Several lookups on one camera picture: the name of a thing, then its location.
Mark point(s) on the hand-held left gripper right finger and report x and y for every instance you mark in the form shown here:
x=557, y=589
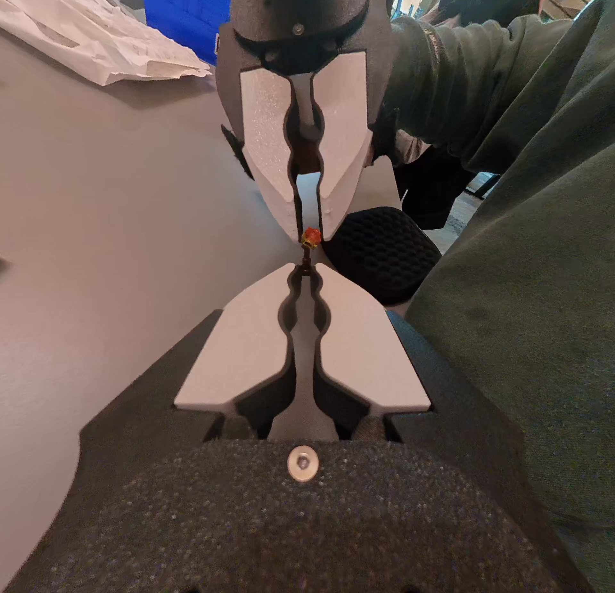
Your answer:
x=370, y=353

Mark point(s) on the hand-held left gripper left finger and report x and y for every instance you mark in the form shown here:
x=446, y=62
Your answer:
x=240, y=353

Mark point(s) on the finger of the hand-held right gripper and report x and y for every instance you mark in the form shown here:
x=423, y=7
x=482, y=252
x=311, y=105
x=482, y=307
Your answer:
x=264, y=122
x=346, y=122

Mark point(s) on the orange flame toy brick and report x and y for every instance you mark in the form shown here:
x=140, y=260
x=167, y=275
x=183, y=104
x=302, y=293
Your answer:
x=311, y=237

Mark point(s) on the person's right forearm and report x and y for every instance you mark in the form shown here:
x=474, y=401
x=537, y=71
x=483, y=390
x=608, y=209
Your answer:
x=480, y=74

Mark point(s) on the grey desk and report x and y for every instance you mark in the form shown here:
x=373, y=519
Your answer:
x=120, y=218

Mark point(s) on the black honeycomb armrest pad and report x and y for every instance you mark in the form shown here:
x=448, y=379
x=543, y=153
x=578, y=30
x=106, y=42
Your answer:
x=379, y=252

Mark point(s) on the dark cloth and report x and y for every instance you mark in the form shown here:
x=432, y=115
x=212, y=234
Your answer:
x=432, y=189

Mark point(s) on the blue plastic bin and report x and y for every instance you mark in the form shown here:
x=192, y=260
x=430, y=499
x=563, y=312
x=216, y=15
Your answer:
x=187, y=12

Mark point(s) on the white crumpled paper bag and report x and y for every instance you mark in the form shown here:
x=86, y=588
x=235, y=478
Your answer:
x=96, y=40

